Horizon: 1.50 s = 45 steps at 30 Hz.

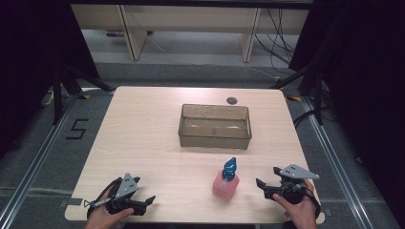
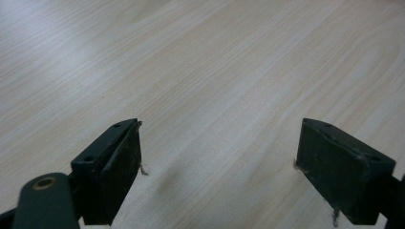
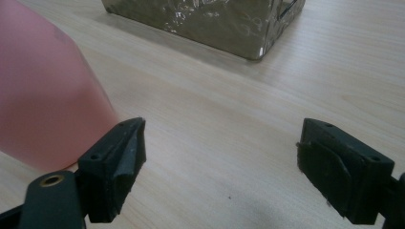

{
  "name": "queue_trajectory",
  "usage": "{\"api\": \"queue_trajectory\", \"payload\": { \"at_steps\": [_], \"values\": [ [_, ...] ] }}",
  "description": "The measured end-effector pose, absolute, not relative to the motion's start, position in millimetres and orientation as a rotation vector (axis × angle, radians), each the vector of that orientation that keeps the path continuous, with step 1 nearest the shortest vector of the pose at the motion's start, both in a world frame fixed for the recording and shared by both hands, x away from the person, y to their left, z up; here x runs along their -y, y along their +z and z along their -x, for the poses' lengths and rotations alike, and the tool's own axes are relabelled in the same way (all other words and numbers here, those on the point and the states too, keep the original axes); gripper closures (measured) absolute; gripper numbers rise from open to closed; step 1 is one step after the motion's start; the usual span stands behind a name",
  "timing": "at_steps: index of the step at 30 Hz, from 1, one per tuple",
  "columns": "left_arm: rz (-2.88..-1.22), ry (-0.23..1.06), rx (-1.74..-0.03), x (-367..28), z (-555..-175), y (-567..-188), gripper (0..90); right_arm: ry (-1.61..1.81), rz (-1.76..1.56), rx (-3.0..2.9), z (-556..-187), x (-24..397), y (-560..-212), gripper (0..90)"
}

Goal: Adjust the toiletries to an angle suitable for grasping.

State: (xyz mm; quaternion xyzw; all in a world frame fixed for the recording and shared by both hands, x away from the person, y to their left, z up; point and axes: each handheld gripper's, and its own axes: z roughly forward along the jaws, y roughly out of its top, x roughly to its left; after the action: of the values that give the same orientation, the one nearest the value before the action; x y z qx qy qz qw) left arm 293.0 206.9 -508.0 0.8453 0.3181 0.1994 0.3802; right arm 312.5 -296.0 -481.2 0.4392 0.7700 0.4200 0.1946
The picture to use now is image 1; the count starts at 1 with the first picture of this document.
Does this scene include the black cables bundle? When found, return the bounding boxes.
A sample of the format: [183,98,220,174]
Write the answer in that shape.
[253,8,296,66]

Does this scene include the metal floor rail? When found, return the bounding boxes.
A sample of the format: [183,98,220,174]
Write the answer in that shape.
[300,94,375,229]
[0,92,80,229]

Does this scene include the black curtain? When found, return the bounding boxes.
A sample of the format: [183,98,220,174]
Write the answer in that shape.
[288,0,405,228]
[0,0,100,160]

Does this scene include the clear brown plastic box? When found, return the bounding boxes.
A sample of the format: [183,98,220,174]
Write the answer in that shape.
[177,103,253,151]

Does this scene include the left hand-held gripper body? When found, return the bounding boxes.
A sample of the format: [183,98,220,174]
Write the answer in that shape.
[83,173,147,218]

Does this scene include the pink soap bottle blue pump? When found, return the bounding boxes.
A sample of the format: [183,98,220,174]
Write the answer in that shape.
[211,156,241,202]

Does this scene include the black metal stand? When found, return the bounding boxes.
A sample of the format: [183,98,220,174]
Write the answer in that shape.
[270,61,325,126]
[52,62,117,126]

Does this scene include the black gripper strap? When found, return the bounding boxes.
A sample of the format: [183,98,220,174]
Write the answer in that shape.
[85,177,124,219]
[304,186,322,219]

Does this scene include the person's left hand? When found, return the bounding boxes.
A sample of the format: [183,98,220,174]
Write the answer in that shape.
[84,190,135,229]

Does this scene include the beige wooden desk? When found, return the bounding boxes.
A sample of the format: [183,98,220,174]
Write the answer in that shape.
[70,3,310,64]

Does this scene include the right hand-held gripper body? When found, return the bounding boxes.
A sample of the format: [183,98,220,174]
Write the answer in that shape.
[264,163,321,205]

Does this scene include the person's right hand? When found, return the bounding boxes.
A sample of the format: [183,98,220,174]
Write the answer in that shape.
[271,178,318,229]

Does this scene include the grey tape strip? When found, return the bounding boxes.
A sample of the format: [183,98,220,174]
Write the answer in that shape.
[58,197,84,208]

